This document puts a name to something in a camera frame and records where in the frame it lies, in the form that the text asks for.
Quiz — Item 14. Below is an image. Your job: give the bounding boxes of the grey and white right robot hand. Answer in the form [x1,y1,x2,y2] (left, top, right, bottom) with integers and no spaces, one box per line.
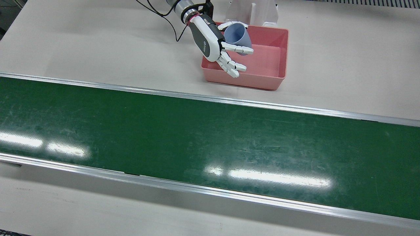
[188,15,255,78]

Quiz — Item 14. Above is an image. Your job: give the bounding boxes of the lavender blue plastic cup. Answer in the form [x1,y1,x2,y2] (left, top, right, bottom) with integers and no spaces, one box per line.
[224,24,252,56]

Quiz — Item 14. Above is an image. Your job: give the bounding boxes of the pink plastic box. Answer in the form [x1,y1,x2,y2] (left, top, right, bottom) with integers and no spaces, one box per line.
[201,22,289,91]

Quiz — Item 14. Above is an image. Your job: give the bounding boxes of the white plastic stand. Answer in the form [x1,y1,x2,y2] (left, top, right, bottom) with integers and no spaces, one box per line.
[226,0,279,28]

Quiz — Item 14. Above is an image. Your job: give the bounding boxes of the green belt conveyor, aluminium rails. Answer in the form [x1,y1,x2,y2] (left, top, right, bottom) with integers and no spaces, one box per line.
[0,72,420,230]

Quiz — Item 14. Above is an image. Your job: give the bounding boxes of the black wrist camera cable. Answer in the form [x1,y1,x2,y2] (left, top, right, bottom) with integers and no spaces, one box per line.
[136,0,190,43]

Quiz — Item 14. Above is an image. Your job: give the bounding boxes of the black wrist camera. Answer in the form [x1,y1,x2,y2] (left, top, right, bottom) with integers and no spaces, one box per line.
[197,0,214,23]

